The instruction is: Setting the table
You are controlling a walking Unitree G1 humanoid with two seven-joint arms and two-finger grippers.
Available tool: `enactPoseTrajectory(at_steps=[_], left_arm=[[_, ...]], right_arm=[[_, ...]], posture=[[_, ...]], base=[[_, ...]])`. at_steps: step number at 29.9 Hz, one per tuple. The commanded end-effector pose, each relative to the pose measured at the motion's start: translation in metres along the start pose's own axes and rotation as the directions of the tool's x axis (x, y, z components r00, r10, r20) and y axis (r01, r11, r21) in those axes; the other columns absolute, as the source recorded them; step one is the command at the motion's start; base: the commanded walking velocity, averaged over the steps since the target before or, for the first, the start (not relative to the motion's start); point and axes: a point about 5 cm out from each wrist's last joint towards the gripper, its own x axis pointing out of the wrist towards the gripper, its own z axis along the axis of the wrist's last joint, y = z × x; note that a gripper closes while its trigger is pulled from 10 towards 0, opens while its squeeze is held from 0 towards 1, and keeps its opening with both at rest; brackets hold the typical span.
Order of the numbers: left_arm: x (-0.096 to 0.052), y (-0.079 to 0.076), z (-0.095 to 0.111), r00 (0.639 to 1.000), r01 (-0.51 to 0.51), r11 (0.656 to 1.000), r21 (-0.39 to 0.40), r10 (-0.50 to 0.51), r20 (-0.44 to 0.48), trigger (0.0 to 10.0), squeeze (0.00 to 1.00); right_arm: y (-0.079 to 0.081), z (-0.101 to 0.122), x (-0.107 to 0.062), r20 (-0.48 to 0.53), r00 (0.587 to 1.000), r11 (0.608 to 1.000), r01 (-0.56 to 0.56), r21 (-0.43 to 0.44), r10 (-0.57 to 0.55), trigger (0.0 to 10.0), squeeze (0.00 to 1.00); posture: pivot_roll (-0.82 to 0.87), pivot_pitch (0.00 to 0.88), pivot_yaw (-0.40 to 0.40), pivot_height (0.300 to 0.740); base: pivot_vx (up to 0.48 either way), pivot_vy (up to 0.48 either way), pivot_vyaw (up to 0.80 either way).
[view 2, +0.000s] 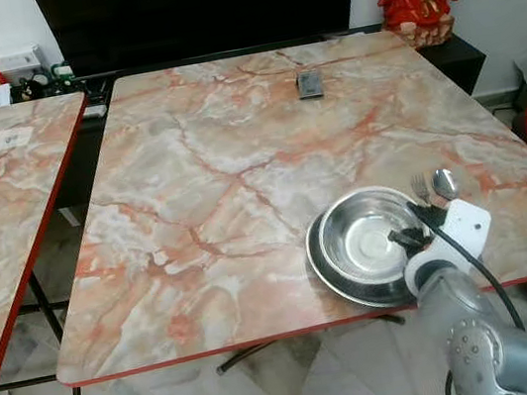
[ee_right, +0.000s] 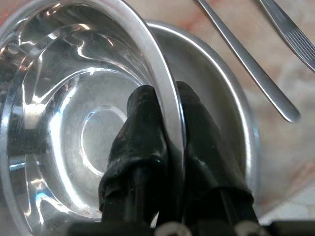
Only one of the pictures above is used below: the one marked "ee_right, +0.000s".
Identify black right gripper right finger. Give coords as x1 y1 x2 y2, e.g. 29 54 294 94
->
175 81 259 226

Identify shiny stainless steel bowl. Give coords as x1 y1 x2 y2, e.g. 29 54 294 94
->
0 0 187 236

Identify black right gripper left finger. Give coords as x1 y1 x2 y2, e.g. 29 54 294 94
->
98 85 184 223

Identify ribbed steel cutlery handle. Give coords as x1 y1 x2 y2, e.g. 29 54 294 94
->
257 0 315 72

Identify plain steel cutlery handle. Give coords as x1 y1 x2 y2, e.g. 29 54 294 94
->
194 0 301 123

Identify matte stainless steel plate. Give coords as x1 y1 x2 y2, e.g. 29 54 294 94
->
145 21 261 212

